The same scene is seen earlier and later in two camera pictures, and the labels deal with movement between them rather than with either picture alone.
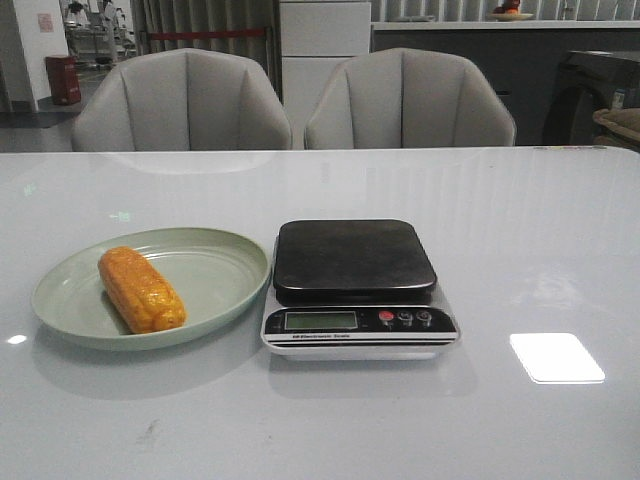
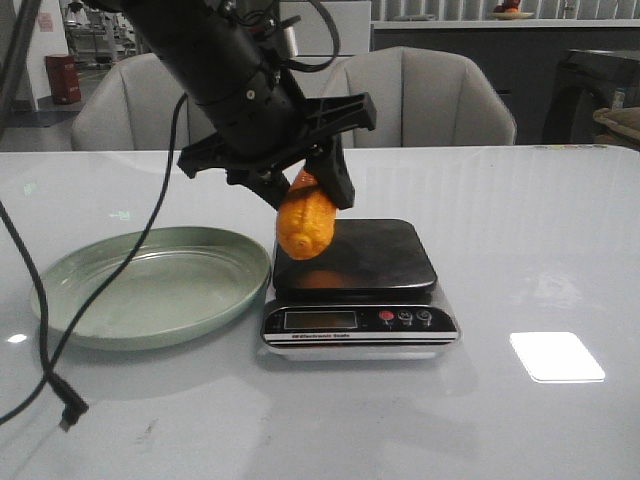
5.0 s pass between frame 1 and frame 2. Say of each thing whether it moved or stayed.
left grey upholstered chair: stayed
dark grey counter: stayed
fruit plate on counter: stayed
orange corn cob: moved
